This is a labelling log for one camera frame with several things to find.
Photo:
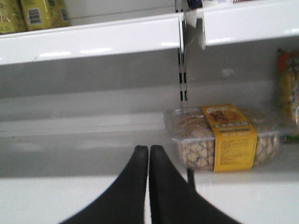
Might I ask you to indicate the yellow label snack box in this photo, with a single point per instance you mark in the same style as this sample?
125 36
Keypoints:
225 137

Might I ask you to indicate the orange yellow snack bag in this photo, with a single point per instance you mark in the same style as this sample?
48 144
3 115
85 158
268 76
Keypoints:
288 75

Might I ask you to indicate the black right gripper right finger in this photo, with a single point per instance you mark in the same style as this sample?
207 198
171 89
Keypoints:
173 200

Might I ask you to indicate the white shelf unit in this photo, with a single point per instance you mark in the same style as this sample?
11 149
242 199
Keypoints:
76 101

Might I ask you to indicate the yellow pear tea bottle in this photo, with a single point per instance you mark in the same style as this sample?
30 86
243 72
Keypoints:
11 19
44 14

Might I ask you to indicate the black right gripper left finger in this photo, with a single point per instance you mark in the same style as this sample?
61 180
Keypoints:
124 200

